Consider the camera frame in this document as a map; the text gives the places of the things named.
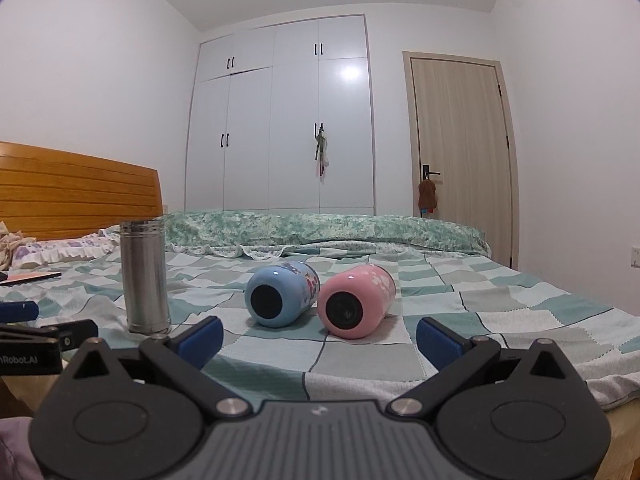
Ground light wooden door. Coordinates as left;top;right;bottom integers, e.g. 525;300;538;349
402;50;520;270

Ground blue cup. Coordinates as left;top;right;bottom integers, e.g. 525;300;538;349
244;259;321;329

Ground stainless steel thermos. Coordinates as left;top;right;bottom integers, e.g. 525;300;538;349
119;219;172;335

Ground purple floral pillow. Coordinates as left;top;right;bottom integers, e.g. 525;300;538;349
10;231;124;271

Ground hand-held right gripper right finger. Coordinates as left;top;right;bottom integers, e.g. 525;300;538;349
389;317;576;418

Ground black phone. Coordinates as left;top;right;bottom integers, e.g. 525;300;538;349
0;271;63;287

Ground wooden bed headboard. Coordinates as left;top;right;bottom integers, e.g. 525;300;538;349
0;141;164;242

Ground white wardrobe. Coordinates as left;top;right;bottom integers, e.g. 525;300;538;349
183;14;376;217

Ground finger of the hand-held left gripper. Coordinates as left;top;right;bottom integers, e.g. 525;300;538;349
0;301;40;322
0;319;100;352

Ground beige mattress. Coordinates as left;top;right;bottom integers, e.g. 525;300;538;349
0;374;640;480

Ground purple cloth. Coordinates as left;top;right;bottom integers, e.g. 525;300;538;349
0;417;47;480

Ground hanging keychain charms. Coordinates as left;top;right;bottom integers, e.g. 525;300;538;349
313;129;332;179

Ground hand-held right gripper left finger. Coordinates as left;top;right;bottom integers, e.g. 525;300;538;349
61;316;252;419

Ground green checked bedsheet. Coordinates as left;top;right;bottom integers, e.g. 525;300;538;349
0;246;640;409

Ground beige crumpled cloth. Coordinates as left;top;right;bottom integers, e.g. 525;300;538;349
0;219;27;270

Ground green floral quilt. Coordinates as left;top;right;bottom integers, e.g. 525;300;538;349
161;209;492;262

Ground pink cup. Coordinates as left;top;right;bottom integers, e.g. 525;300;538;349
317;263;396;340

